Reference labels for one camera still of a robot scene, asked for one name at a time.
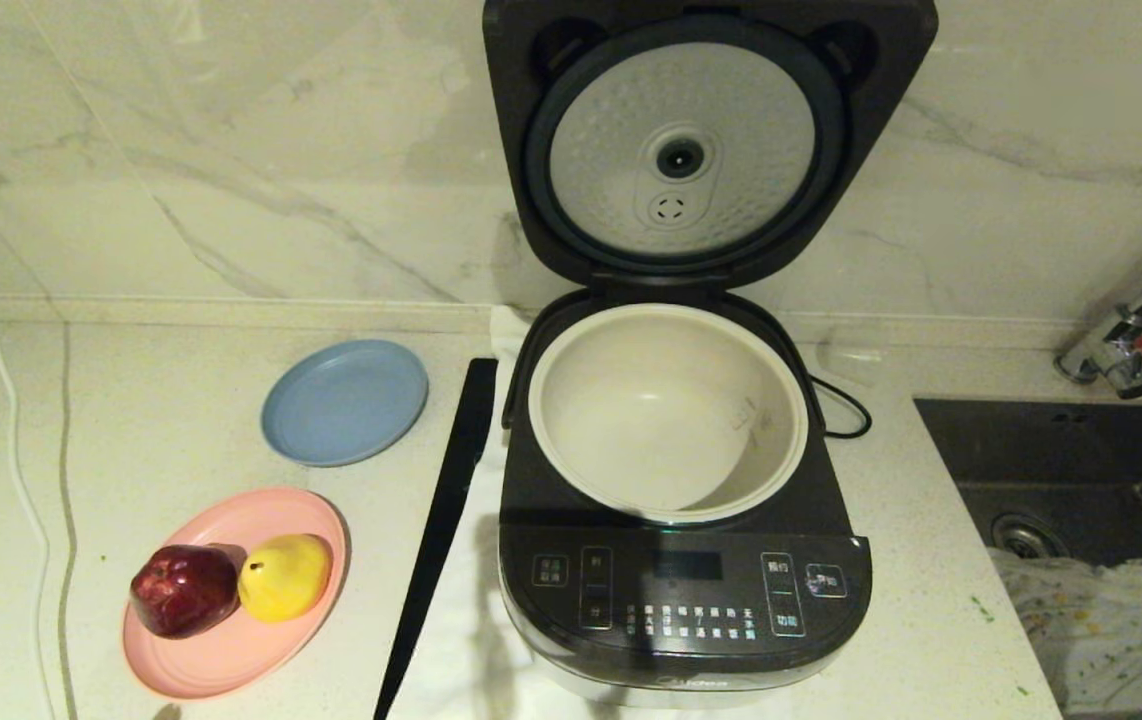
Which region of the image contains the black rice cooker lid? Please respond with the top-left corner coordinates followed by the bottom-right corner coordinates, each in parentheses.
top-left (482, 0), bottom-right (940, 293)

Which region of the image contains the white inner cooking pot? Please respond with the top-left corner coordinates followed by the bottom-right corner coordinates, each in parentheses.
top-left (528, 303), bottom-right (811, 527)

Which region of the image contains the black rice cooker body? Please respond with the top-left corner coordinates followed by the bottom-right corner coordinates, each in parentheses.
top-left (497, 288), bottom-right (874, 711)

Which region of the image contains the long black flat bar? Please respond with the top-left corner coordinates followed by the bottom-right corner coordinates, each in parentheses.
top-left (372, 357), bottom-right (500, 720)

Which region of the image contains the blue plate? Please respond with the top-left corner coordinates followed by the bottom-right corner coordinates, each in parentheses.
top-left (260, 338), bottom-right (430, 468)

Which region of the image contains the yellow pear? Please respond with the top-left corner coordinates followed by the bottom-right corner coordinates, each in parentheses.
top-left (237, 533), bottom-right (334, 624)

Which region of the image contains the dark red apple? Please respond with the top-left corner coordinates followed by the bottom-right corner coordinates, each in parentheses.
top-left (129, 544), bottom-right (239, 641)

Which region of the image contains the pink plate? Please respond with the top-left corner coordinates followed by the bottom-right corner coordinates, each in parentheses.
top-left (121, 487), bottom-right (349, 701)

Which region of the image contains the stainless steel sink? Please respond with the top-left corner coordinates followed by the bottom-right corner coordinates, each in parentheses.
top-left (914, 397), bottom-right (1142, 720)

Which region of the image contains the round steel sink drain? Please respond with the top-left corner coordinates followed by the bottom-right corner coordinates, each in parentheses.
top-left (989, 510), bottom-right (1072, 561)

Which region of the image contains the chrome faucet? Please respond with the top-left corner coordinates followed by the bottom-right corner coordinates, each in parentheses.
top-left (1053, 225), bottom-right (1142, 401)

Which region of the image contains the white speckled cloth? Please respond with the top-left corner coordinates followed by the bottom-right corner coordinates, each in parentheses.
top-left (986, 545), bottom-right (1142, 716)

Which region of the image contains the black power cable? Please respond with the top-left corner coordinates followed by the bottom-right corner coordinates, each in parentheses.
top-left (806, 372), bottom-right (874, 441)

